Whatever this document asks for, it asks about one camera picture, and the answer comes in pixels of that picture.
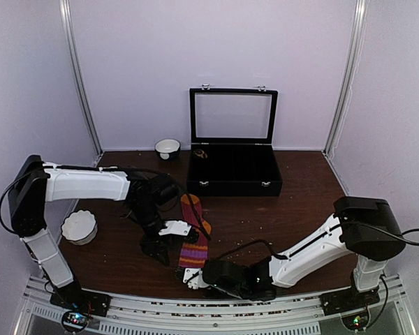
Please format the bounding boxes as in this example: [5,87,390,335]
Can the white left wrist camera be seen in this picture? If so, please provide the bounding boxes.
[159,220,192,237]

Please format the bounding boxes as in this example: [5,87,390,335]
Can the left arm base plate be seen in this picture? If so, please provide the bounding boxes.
[50,281,111,317]

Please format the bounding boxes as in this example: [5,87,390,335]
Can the right aluminium corner post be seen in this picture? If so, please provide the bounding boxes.
[323,0,368,157]

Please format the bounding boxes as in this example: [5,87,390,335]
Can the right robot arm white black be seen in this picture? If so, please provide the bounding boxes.
[183,196,406,308]

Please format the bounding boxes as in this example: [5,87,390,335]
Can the aluminium corner post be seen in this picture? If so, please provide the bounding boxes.
[323,0,368,157]
[59,0,104,157]

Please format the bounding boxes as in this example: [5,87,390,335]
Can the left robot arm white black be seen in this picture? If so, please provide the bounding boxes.
[0,155,209,310]

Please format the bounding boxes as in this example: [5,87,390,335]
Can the black display case glass lid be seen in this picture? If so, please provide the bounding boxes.
[186,82,284,198]

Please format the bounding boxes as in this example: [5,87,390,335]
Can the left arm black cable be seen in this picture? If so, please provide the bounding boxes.
[125,169,212,241]

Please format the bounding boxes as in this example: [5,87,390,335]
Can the maroon orange-toed sock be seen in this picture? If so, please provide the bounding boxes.
[181,195,212,244]

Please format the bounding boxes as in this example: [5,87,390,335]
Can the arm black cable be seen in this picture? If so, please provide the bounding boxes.
[125,169,212,241]
[209,216,419,262]

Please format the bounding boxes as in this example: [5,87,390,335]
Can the aluminium front rail frame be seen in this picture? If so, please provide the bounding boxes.
[12,274,418,335]

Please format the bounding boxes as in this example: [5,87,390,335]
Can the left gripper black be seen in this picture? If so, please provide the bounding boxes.
[129,202,177,267]

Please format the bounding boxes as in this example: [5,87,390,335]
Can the left aluminium corner post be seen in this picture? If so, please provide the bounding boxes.
[59,0,104,157]

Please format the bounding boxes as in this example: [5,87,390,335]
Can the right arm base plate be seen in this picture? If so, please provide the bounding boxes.
[320,280,380,315]

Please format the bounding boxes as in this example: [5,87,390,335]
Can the small white bowl dark rim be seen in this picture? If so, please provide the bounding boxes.
[154,139,181,161]

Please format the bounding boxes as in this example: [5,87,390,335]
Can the white fluted dish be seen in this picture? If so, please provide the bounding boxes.
[61,210,98,246]

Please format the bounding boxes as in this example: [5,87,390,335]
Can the purple orange striped sock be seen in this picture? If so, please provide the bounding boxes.
[178,242,209,268]

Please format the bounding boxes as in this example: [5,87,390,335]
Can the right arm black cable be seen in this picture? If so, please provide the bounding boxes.
[209,216,419,262]

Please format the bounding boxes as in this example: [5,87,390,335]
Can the black tan argyle sock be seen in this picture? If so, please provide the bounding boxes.
[192,149,208,159]

